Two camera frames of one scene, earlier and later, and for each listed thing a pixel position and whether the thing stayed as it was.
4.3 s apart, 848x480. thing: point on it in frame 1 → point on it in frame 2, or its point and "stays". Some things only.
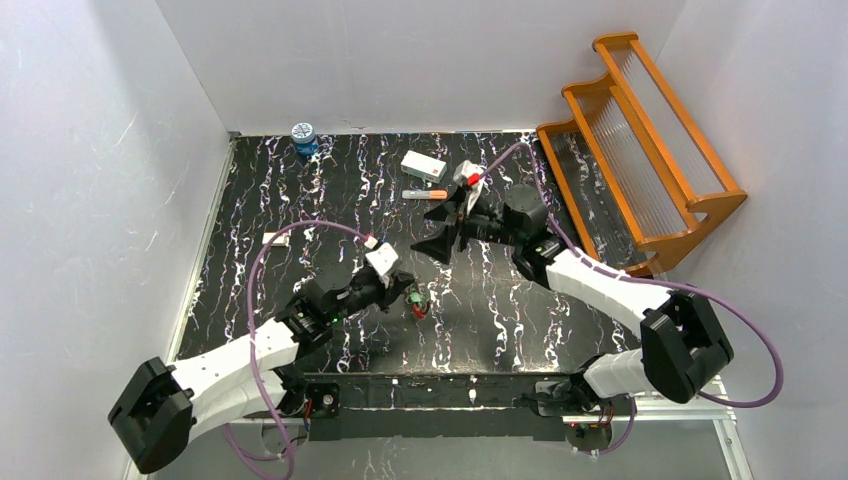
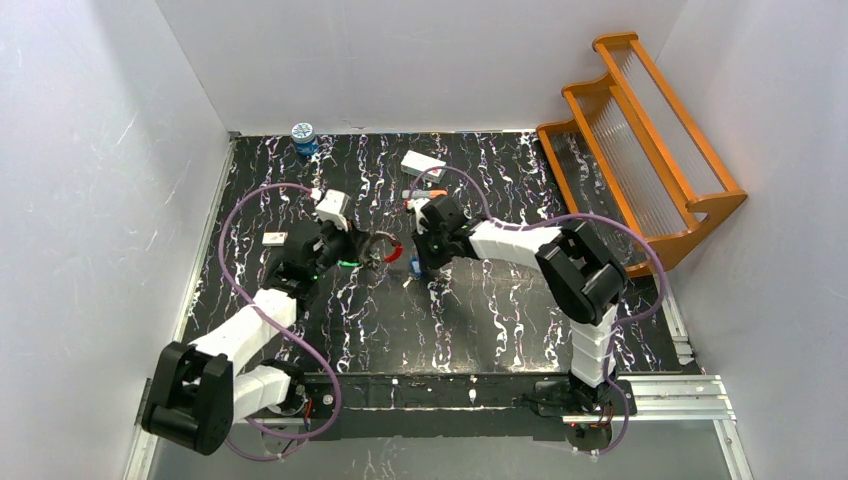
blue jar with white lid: [304, 137] stays
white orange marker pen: [424, 194] stays
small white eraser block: [282, 240] stays
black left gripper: [400, 288] → [345, 245]
